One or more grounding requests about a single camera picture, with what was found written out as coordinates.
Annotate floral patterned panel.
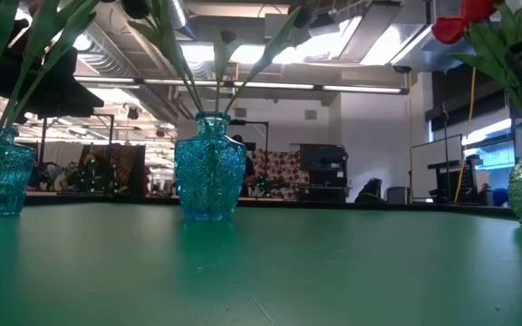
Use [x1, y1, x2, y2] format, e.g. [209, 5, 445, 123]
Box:
[247, 148, 311, 201]

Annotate thin black stand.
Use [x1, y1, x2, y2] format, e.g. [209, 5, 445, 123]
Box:
[231, 118, 270, 158]

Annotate red artificial tulip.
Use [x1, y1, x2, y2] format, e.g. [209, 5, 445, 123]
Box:
[430, 15, 522, 122]
[459, 0, 522, 122]

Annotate grey bin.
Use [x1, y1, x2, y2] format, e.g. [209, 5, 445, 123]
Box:
[385, 186, 411, 204]

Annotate black artificial tulip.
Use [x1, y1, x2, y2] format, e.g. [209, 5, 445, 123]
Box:
[121, 0, 205, 114]
[213, 27, 238, 113]
[150, 0, 207, 114]

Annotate black pegboard stand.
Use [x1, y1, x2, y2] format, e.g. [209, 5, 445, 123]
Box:
[426, 153, 485, 205]

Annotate tall angular blue glass vase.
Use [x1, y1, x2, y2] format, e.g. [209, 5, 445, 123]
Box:
[174, 110, 247, 223]

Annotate silver round ventilation duct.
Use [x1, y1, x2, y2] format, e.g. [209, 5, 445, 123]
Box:
[70, 0, 198, 123]

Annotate long ceiling strip light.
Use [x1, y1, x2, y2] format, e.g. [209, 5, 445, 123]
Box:
[72, 72, 411, 96]

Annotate person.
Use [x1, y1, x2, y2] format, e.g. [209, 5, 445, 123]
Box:
[231, 133, 256, 197]

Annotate black cabinet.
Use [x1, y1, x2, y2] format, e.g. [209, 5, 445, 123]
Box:
[297, 140, 350, 203]

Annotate black tripod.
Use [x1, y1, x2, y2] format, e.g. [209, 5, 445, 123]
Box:
[437, 101, 452, 203]

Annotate yellow hanging cable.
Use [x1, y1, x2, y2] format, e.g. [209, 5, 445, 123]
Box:
[454, 66, 478, 204]

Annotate black frame stand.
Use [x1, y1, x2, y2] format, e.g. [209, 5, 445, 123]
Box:
[38, 112, 116, 197]

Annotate silver rectangular duct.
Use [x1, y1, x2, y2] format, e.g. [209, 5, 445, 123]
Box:
[333, 0, 475, 73]

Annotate green table mat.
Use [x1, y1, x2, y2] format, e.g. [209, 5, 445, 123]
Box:
[0, 201, 522, 326]

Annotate tulip stems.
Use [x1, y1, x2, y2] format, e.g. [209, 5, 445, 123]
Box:
[223, 2, 318, 114]

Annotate background robot station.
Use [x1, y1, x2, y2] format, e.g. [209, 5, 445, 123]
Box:
[34, 143, 150, 198]

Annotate black swivel chair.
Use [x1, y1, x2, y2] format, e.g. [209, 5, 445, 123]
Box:
[353, 177, 384, 204]

